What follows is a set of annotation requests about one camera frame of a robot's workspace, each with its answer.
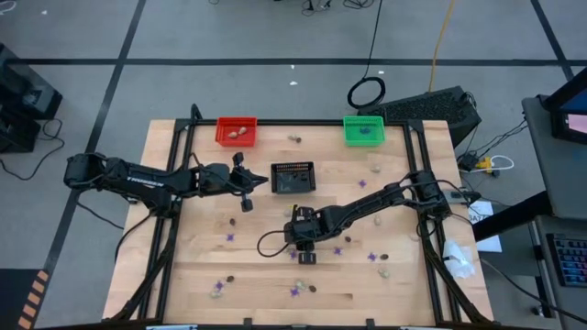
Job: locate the white paper sheet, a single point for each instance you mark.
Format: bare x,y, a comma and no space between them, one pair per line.
481,213

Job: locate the desk monitor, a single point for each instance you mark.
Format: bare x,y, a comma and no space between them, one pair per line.
573,121

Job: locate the red plastic basket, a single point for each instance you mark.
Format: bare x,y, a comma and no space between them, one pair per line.
222,124

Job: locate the black power brick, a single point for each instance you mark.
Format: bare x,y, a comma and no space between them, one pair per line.
468,161

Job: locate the black orange striped mat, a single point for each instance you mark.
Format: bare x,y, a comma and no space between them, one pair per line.
14,298

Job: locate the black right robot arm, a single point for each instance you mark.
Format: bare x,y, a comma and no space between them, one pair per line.
367,201

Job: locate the grey desk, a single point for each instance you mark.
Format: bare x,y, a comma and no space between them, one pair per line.
578,311
550,174

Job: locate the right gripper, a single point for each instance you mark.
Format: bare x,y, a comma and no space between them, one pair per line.
308,227

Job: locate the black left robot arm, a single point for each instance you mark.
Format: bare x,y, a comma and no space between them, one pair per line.
137,181

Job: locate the backlit keyboard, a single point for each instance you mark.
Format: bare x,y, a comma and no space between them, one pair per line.
571,259

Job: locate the black equipment cart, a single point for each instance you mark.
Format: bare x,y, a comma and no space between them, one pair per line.
23,96

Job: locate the black desk beam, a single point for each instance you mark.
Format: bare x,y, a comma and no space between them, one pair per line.
509,219

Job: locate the yellow plug adapter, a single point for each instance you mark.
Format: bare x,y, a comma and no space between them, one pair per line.
483,164

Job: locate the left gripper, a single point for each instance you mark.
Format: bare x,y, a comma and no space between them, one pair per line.
218,179

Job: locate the crumpled white plastic bag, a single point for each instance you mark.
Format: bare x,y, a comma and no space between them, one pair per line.
458,261

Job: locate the green plastic basket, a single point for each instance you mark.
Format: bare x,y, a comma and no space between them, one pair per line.
353,137

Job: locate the black plastic basket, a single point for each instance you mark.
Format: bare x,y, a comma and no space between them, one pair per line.
293,181

